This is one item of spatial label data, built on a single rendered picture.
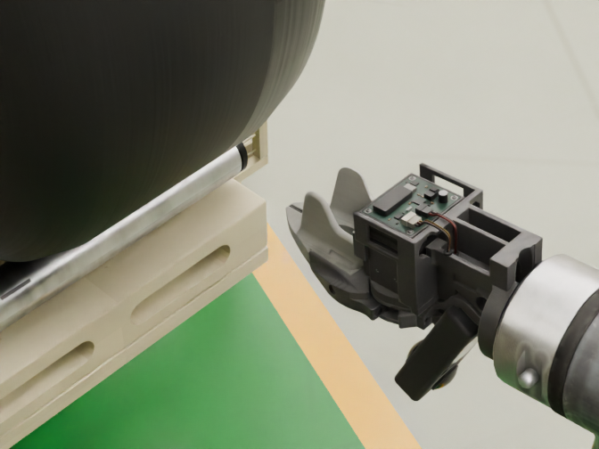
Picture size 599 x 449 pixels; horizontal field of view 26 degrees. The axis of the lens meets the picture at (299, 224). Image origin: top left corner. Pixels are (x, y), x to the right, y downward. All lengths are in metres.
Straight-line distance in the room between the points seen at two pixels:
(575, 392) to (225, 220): 0.48
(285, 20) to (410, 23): 2.05
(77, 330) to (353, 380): 1.13
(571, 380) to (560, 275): 0.07
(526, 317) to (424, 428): 1.33
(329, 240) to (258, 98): 0.12
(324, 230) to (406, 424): 1.23
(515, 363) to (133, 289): 0.42
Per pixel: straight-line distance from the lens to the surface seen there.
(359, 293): 0.87
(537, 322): 0.78
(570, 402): 0.79
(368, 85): 2.76
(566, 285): 0.79
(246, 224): 1.18
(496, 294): 0.81
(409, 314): 0.86
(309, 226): 0.91
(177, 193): 1.13
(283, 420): 2.11
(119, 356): 1.15
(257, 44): 0.89
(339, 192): 0.93
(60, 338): 1.08
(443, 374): 0.92
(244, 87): 0.92
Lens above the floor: 1.66
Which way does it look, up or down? 43 degrees down
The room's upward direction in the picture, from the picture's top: straight up
